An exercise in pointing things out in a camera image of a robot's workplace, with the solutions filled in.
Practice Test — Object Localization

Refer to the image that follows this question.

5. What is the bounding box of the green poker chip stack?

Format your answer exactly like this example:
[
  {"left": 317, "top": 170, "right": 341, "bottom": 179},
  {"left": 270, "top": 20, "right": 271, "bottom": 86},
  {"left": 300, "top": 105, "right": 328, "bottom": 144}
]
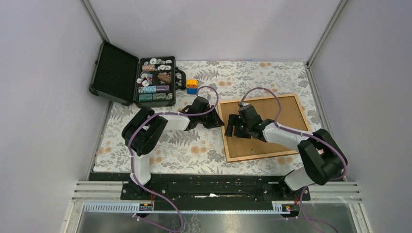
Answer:
[{"left": 138, "top": 94, "right": 154, "bottom": 102}]

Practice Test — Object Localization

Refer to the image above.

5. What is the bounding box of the cyan poker chip stack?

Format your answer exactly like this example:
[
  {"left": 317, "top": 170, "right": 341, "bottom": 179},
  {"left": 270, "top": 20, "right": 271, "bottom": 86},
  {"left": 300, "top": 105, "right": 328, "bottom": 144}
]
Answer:
[{"left": 138, "top": 86, "right": 156, "bottom": 94}]

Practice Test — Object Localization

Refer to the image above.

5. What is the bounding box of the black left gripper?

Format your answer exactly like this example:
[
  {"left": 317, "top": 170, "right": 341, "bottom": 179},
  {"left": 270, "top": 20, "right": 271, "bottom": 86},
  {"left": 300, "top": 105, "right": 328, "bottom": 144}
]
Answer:
[{"left": 197, "top": 105, "right": 224, "bottom": 129}]

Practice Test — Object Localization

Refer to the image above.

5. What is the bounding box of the wooden picture frame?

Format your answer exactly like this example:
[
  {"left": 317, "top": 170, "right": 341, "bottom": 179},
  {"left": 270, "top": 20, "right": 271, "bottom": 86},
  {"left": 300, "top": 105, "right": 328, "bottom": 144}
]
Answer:
[{"left": 217, "top": 93, "right": 313, "bottom": 164}]

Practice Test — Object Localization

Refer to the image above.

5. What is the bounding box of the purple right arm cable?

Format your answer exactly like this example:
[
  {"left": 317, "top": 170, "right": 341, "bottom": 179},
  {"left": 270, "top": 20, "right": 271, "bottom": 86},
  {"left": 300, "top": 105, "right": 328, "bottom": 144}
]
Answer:
[{"left": 238, "top": 86, "right": 349, "bottom": 233}]

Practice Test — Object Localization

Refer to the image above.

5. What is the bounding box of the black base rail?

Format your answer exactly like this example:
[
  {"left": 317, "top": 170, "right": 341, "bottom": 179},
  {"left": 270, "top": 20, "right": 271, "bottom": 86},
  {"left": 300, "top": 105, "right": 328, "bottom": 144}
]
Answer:
[{"left": 75, "top": 173, "right": 342, "bottom": 213}]

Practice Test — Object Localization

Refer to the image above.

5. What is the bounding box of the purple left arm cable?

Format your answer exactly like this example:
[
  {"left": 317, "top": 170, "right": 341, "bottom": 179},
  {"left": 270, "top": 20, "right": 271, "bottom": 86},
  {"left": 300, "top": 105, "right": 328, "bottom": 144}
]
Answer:
[{"left": 127, "top": 85, "right": 220, "bottom": 233}]

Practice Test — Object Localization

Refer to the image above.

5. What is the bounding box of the orange poker chip roll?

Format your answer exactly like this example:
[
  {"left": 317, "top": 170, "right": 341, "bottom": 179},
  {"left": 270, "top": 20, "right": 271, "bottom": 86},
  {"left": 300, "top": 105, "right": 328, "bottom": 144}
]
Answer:
[{"left": 157, "top": 73, "right": 172, "bottom": 84}]

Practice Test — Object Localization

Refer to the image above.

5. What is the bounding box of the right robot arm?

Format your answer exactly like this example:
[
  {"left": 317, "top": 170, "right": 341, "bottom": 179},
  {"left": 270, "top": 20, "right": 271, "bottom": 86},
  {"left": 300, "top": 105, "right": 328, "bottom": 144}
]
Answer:
[{"left": 225, "top": 102, "right": 347, "bottom": 200}]

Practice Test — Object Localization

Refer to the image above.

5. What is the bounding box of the purple poker chip stack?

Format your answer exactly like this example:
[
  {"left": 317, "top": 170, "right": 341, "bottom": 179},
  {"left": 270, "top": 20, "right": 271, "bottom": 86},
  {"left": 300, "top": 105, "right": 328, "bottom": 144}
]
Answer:
[{"left": 156, "top": 85, "right": 170, "bottom": 93}]

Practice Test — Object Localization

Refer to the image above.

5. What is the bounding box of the black poker chip case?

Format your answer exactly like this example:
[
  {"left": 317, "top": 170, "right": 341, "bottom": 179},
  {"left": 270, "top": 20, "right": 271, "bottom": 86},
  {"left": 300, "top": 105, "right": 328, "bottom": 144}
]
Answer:
[{"left": 89, "top": 42, "right": 186, "bottom": 107}]

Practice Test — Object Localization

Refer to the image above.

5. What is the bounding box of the yellow and blue toy block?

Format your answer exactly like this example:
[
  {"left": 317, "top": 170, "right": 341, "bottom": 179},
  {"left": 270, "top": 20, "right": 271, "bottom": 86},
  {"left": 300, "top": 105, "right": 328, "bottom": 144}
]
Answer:
[{"left": 185, "top": 79, "right": 199, "bottom": 95}]

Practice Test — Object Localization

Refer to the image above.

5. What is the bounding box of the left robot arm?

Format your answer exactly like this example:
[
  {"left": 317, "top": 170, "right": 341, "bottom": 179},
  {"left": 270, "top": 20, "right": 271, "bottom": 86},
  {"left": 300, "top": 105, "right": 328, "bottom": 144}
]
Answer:
[{"left": 121, "top": 97, "right": 224, "bottom": 200}]

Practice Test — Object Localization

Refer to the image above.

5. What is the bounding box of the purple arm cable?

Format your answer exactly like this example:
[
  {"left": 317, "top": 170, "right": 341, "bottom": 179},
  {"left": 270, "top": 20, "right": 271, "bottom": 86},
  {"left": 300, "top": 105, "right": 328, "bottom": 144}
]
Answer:
[
  {"left": 238, "top": 86, "right": 349, "bottom": 233},
  {"left": 127, "top": 85, "right": 220, "bottom": 233}
]

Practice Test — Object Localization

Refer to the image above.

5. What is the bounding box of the floral patterned table mat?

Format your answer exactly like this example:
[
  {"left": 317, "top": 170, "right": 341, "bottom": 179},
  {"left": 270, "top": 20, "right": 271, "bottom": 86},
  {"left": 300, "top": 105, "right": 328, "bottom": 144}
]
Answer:
[{"left": 92, "top": 61, "right": 322, "bottom": 175}]

